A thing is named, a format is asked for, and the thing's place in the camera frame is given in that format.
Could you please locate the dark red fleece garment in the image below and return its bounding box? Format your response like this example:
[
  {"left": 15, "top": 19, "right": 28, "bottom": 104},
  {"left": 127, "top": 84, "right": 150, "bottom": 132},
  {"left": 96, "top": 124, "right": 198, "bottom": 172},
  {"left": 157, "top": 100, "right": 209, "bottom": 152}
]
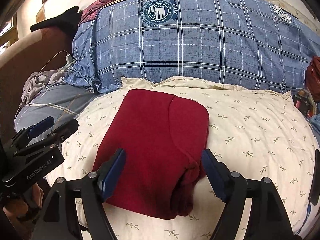
[{"left": 93, "top": 89, "right": 209, "bottom": 219}]

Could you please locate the person's left hand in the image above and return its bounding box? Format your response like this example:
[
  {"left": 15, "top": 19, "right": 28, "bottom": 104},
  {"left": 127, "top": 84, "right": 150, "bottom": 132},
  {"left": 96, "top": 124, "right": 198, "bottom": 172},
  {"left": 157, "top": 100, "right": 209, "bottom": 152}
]
[{"left": 3, "top": 183, "right": 43, "bottom": 224}]

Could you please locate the grey striped bed sheet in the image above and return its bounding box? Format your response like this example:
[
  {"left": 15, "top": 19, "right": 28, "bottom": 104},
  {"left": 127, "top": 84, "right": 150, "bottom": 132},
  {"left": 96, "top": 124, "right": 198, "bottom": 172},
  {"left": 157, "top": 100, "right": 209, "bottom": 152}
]
[{"left": 14, "top": 82, "right": 100, "bottom": 144}]

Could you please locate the grey crumpled garment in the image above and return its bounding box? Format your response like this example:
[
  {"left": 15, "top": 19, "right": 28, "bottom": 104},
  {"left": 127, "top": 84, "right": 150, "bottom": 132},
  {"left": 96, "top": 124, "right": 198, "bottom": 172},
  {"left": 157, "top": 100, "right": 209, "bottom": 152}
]
[{"left": 20, "top": 69, "right": 67, "bottom": 108}]

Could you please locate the cream leaf print pillow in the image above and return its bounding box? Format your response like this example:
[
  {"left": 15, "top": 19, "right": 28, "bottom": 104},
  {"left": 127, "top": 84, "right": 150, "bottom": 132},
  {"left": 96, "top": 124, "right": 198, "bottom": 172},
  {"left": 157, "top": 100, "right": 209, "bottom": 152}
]
[{"left": 46, "top": 77, "right": 319, "bottom": 239}]

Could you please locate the brown wooden headboard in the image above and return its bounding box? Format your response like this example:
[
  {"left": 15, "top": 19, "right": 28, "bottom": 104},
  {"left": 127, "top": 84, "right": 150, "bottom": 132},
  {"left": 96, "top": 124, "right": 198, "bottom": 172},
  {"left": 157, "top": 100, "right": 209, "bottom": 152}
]
[{"left": 1, "top": 27, "right": 73, "bottom": 142}]

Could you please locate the wooden framed window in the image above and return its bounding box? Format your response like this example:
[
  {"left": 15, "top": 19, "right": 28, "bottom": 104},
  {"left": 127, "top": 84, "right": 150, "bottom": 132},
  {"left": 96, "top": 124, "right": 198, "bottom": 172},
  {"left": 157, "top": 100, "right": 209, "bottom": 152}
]
[{"left": 0, "top": 14, "right": 18, "bottom": 54}]

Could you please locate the colourful clutter beside bed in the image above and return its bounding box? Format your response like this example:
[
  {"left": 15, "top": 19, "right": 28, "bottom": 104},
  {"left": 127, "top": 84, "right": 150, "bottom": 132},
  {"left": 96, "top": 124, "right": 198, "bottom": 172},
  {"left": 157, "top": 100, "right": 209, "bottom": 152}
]
[{"left": 292, "top": 89, "right": 319, "bottom": 133}]

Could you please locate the black cloth on headboard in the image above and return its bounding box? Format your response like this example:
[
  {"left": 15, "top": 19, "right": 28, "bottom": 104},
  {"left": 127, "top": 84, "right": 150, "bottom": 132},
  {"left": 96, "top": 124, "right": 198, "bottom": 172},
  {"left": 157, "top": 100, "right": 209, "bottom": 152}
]
[{"left": 30, "top": 6, "right": 82, "bottom": 37}]

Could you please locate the maroon patterned cloth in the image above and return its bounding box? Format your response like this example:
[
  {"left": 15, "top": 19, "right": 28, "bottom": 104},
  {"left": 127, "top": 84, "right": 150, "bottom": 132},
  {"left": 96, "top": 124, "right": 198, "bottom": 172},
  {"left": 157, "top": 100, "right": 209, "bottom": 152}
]
[{"left": 78, "top": 0, "right": 116, "bottom": 26}]

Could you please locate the dark red plastic bag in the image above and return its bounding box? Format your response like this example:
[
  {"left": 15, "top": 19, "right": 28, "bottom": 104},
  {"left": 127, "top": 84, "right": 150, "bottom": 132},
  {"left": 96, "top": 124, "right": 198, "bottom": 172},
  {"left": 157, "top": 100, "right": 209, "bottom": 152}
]
[{"left": 305, "top": 56, "right": 320, "bottom": 101}]

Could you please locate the blue plaid quilt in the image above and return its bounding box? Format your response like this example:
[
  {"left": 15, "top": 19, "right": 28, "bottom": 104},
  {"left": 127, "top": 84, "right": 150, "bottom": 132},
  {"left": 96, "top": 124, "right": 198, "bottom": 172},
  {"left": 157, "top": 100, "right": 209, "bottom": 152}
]
[{"left": 65, "top": 0, "right": 319, "bottom": 93}]

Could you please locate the white charger with cable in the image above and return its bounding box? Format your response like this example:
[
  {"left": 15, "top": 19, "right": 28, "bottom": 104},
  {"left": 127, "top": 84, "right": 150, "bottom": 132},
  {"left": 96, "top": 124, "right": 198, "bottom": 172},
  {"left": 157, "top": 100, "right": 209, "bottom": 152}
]
[{"left": 39, "top": 50, "right": 76, "bottom": 73}]

